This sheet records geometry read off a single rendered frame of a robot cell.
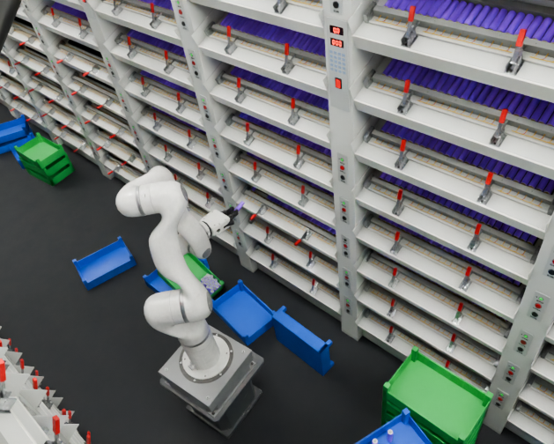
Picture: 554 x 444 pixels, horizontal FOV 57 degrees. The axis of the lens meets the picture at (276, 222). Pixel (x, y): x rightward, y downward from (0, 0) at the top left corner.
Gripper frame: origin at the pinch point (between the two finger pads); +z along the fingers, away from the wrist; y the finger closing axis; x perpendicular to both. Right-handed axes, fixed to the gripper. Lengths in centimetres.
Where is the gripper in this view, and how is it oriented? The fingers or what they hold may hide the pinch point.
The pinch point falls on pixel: (232, 212)
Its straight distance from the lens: 223.7
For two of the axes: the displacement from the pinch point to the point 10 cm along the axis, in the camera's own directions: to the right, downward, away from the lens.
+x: 0.2, 7.8, 6.2
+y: -7.3, -4.1, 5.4
